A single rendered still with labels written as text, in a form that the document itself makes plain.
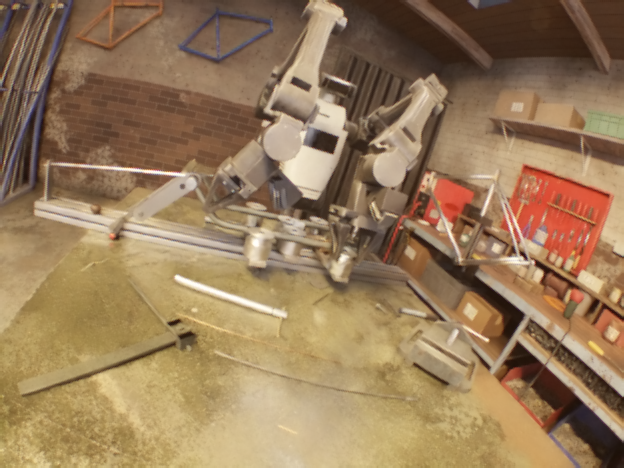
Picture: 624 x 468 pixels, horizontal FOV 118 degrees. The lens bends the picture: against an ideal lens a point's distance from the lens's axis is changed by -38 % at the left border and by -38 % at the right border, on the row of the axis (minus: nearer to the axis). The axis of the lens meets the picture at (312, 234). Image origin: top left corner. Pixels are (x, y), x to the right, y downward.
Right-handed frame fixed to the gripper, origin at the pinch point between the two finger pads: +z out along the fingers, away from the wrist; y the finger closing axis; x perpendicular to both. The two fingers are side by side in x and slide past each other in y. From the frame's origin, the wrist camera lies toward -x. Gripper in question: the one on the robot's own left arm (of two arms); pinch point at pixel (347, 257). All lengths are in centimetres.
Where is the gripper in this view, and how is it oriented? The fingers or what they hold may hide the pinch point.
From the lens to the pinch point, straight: 58.8
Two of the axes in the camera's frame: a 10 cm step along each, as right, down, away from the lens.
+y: 9.1, 2.0, 3.5
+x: -3.1, -2.1, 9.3
